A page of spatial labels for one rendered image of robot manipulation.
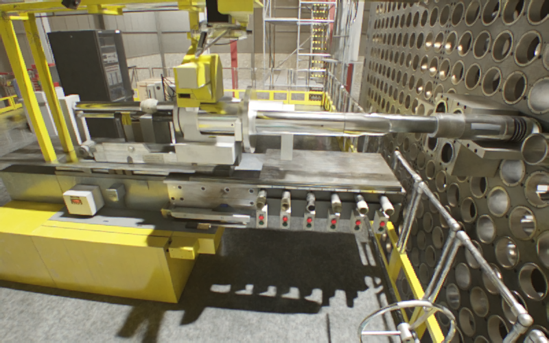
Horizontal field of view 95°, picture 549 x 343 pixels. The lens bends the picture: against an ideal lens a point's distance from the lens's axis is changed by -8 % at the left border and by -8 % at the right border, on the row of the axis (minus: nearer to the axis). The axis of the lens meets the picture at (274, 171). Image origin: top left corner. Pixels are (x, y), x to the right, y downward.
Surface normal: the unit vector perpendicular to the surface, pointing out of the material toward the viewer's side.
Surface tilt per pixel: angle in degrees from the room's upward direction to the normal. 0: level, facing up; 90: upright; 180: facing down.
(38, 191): 90
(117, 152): 90
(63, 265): 90
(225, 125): 90
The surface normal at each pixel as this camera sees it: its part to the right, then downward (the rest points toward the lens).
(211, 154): -0.07, 0.45
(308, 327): 0.01, -0.89
